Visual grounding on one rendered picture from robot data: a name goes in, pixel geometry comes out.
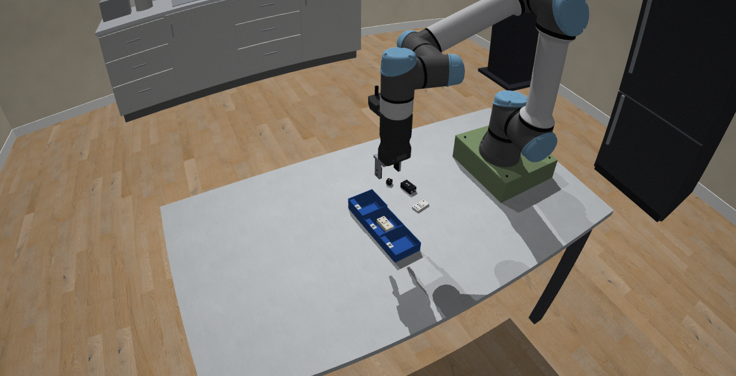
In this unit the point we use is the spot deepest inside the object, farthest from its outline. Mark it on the blue rack of bins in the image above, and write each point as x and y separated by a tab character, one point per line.
399	242

